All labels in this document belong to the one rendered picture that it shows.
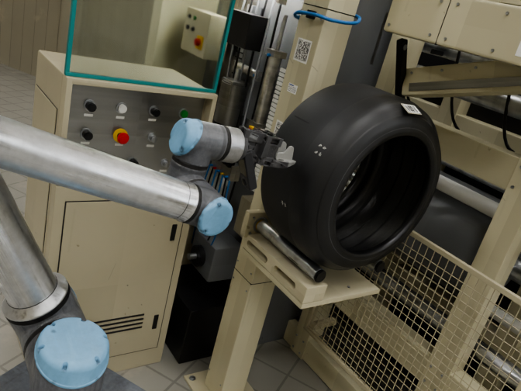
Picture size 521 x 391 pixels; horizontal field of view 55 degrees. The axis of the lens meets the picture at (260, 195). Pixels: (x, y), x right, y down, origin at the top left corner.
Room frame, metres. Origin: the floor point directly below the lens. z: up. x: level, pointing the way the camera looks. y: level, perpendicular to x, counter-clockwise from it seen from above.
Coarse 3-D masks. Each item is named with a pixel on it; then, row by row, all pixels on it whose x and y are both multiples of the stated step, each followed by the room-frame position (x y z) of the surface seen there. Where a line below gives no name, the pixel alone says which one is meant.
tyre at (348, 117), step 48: (336, 96) 1.50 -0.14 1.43; (384, 96) 1.49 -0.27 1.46; (288, 144) 1.42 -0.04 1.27; (336, 144) 1.34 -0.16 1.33; (384, 144) 1.81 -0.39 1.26; (432, 144) 1.54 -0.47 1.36; (288, 192) 1.36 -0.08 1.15; (336, 192) 1.32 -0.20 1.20; (384, 192) 1.78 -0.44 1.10; (432, 192) 1.61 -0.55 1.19; (288, 240) 1.47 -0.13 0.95; (336, 240) 1.36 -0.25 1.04; (384, 240) 1.54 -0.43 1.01
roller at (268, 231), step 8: (256, 224) 1.64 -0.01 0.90; (264, 224) 1.62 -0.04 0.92; (264, 232) 1.59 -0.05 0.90; (272, 232) 1.58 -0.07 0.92; (272, 240) 1.55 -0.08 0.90; (280, 240) 1.53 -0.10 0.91; (280, 248) 1.52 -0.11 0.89; (288, 248) 1.49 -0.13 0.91; (296, 248) 1.49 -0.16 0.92; (288, 256) 1.48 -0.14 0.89; (296, 256) 1.46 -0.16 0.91; (304, 256) 1.45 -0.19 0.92; (296, 264) 1.45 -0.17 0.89; (304, 264) 1.42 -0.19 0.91; (312, 264) 1.42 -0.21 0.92; (312, 272) 1.39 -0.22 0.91; (320, 272) 1.38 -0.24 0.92; (320, 280) 1.39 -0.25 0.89
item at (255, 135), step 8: (240, 128) 1.25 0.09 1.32; (256, 128) 1.29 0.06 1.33; (248, 136) 1.23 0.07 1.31; (256, 136) 1.25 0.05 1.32; (264, 136) 1.26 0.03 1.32; (272, 136) 1.28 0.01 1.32; (248, 144) 1.24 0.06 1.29; (256, 144) 1.26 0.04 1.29; (264, 144) 1.25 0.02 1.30; (272, 144) 1.26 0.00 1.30; (280, 144) 1.28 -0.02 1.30; (256, 152) 1.26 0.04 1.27; (264, 152) 1.25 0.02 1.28; (272, 152) 1.28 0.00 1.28; (256, 160) 1.26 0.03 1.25; (264, 160) 1.26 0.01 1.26; (272, 160) 1.28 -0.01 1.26
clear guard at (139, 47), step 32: (96, 0) 1.59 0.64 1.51; (128, 0) 1.65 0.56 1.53; (160, 0) 1.72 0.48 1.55; (192, 0) 1.79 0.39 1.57; (224, 0) 1.87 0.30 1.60; (96, 32) 1.60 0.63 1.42; (128, 32) 1.66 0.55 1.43; (160, 32) 1.73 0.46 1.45; (192, 32) 1.81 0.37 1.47; (224, 32) 1.89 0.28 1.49; (96, 64) 1.61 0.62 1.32; (128, 64) 1.67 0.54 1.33; (160, 64) 1.75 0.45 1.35; (192, 64) 1.82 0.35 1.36
